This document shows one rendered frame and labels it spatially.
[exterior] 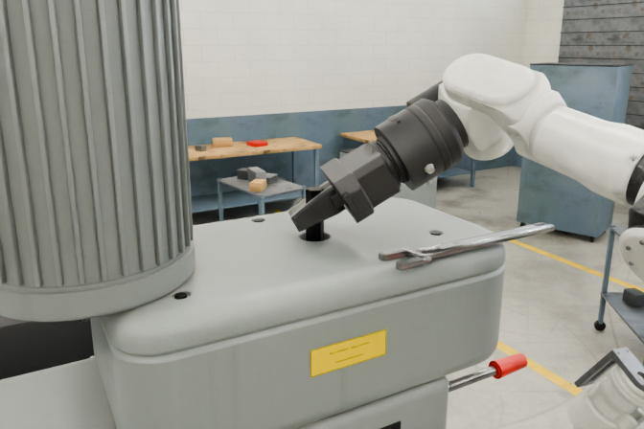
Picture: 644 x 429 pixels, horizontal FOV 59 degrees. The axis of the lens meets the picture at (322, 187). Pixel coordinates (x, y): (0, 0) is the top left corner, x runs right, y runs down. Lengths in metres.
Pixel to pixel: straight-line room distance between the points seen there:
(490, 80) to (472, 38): 9.05
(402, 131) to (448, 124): 0.05
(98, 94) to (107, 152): 0.05
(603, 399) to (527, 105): 0.47
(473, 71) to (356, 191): 0.19
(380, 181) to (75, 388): 0.39
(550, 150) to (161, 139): 0.38
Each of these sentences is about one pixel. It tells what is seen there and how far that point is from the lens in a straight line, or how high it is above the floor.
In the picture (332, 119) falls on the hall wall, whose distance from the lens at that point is 8.19.
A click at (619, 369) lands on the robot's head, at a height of 1.68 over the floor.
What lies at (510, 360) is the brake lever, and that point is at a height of 1.71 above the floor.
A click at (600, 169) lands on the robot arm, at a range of 0.59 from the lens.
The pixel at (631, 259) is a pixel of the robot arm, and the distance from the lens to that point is 0.59.
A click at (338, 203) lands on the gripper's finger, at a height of 1.94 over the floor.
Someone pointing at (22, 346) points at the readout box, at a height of 1.69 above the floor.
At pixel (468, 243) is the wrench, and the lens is 0.65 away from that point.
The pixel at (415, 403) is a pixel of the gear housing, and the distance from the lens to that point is 0.70.
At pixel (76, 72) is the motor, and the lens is 0.48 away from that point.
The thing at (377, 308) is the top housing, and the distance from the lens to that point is 0.59.
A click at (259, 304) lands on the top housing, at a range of 0.53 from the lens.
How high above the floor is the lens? 2.11
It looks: 14 degrees down
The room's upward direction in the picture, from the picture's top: straight up
